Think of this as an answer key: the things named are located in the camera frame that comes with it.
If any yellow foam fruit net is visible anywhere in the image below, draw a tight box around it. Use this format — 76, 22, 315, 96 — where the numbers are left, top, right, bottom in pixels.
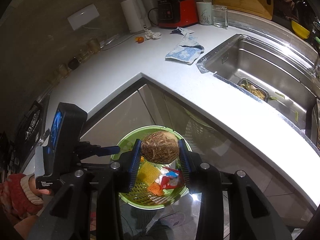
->
137, 161, 160, 186

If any orange foam fruit net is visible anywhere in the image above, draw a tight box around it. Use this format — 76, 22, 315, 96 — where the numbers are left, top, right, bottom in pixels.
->
147, 182, 164, 196

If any red snack bag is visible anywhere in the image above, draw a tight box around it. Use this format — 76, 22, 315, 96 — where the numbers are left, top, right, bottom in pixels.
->
160, 175, 184, 190

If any blue white milk carton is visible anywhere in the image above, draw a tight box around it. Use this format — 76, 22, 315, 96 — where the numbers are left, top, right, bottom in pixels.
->
159, 166, 179, 178

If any red knit sleeve forearm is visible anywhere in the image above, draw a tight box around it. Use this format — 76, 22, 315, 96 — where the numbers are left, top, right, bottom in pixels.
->
1, 173, 43, 225

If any green trash basket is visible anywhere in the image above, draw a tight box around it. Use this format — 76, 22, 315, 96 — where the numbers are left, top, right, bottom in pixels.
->
111, 125, 189, 210

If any person's left hand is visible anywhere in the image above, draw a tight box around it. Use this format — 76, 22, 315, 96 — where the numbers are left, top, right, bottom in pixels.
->
11, 173, 52, 239

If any amber glass jar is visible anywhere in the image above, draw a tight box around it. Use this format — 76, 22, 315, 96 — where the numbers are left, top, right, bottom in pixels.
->
87, 38, 101, 54

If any partly peeled mandarin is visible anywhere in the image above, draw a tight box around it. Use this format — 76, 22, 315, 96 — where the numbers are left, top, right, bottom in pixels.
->
135, 36, 144, 43

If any metal sink strainer tray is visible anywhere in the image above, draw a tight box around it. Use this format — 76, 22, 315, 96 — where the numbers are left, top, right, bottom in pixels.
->
238, 79, 269, 102

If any crumpled white tissue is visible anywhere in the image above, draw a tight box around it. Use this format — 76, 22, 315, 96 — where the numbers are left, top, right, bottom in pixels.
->
145, 29, 161, 40

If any stainless steel sink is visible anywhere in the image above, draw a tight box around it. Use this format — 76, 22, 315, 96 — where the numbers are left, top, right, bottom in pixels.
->
196, 34, 319, 146

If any white electric kettle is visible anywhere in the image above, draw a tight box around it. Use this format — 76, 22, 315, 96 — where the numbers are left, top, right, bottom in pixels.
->
120, 0, 151, 34

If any blue white dish cloth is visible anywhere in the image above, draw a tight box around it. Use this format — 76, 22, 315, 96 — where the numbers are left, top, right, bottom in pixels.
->
165, 34, 204, 65

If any blue white sachet wrapper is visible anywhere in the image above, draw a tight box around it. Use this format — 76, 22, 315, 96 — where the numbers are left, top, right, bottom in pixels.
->
171, 27, 194, 36

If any red black blender base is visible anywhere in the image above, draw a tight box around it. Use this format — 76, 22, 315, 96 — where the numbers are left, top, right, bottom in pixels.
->
157, 0, 199, 29

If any white ceramic cup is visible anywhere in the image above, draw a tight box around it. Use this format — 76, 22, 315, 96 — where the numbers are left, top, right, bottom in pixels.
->
196, 2, 212, 25

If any clear glass mug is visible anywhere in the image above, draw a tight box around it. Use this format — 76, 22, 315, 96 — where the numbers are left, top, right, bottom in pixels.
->
212, 4, 228, 29

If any yellow bowl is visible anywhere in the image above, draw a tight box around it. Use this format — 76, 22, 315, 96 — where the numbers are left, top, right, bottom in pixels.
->
291, 20, 310, 40

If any white kettle power cord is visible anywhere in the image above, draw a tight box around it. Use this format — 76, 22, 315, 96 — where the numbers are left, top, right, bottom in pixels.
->
101, 31, 146, 52

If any white wall socket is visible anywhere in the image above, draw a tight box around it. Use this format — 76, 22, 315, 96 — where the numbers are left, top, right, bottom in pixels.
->
67, 4, 100, 30

